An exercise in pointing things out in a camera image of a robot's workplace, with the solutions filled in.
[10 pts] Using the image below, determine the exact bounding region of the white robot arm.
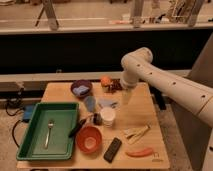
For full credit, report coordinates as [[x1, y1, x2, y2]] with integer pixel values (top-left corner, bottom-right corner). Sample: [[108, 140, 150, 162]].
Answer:
[[120, 47, 213, 128]]

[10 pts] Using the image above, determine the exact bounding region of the dark grapes bunch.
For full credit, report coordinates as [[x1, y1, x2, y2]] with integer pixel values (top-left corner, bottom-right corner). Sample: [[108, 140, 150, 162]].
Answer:
[[108, 79, 122, 93]]

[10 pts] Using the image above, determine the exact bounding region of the orange fruit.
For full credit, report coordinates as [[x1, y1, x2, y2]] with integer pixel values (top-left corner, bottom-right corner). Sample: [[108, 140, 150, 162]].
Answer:
[[100, 76, 112, 86]]

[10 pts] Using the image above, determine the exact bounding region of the white paper cup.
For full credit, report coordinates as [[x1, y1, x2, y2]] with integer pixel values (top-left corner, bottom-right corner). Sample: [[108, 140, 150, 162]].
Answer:
[[100, 107, 116, 126]]

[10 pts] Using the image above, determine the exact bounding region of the blue plastic cup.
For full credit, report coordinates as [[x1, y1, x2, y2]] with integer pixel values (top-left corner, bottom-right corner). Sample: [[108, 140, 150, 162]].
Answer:
[[84, 96, 96, 112]]

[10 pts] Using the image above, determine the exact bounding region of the small dark can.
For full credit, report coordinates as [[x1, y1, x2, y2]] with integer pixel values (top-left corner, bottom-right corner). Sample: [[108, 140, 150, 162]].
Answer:
[[93, 113, 102, 125]]

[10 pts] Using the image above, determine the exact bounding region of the purple bowl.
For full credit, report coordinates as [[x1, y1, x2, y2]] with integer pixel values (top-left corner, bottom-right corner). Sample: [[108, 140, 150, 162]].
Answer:
[[71, 79, 92, 98]]

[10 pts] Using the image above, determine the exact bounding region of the orange bowl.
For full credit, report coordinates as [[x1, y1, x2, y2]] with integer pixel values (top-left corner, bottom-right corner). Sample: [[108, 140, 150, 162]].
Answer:
[[75, 126, 102, 154]]

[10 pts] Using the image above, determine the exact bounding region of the black remote control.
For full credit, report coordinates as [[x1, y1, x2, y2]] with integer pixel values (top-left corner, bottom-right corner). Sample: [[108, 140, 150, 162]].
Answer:
[[103, 138, 122, 163]]

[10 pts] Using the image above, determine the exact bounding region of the green plastic tray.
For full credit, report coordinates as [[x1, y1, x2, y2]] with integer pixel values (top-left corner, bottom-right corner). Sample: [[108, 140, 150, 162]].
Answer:
[[16, 102, 79, 161]]

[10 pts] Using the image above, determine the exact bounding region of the silver fork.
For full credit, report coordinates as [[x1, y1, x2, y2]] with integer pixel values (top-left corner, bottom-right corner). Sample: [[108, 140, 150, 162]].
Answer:
[[44, 120, 54, 149]]

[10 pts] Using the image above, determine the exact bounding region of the blue power box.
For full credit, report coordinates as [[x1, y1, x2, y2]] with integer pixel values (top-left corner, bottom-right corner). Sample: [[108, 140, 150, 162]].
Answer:
[[22, 105, 34, 123]]

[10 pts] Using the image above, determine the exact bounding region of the black cable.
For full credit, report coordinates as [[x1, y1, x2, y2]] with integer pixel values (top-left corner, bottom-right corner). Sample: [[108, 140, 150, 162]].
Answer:
[[5, 87, 26, 148]]

